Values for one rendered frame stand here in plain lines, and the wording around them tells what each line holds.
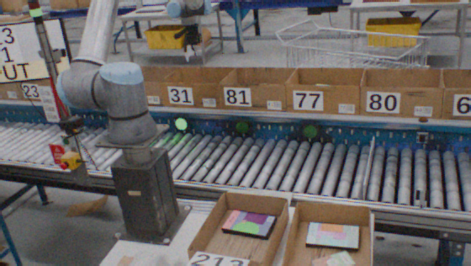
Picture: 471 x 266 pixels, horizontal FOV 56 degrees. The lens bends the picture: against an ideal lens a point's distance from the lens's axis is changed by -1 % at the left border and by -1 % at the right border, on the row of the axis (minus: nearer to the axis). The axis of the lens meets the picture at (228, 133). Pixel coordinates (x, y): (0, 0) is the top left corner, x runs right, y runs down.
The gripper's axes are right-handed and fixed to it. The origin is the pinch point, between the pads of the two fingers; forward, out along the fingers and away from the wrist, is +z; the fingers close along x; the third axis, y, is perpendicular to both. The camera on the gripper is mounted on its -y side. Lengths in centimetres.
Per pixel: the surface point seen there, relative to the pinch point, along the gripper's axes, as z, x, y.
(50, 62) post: -19, -68, -40
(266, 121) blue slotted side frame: 32, -14, 48
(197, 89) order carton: 16.8, -8.0, 5.4
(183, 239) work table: 42, -106, 41
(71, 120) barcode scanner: 9, -73, -32
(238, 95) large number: 19.4, -8.1, 31.1
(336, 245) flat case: 38, -99, 101
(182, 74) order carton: 18.0, 20.5, -19.1
